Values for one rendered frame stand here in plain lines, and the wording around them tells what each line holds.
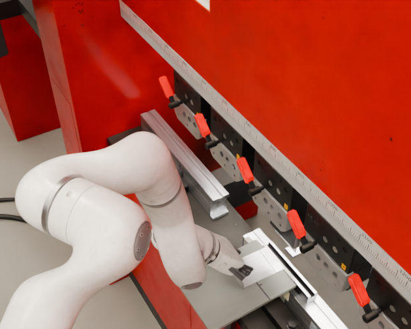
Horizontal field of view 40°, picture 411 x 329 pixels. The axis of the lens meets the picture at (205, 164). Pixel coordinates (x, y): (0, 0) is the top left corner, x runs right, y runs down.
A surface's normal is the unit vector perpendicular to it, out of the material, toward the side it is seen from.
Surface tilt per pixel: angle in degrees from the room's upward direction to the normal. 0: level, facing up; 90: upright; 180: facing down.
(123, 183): 93
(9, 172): 0
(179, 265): 74
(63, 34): 90
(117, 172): 79
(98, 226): 35
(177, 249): 58
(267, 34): 90
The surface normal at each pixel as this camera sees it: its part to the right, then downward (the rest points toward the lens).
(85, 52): 0.52, 0.59
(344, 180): -0.85, 0.36
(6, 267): 0.00, -0.73
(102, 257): -0.07, -0.02
